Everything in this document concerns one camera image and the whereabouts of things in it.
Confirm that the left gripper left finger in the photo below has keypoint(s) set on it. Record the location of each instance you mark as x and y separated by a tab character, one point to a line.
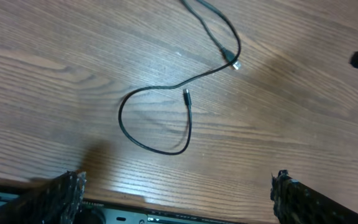
56	201

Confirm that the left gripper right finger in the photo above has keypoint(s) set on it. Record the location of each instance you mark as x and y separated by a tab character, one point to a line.
296	203

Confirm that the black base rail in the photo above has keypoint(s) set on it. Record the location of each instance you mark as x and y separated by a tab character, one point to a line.
93	211

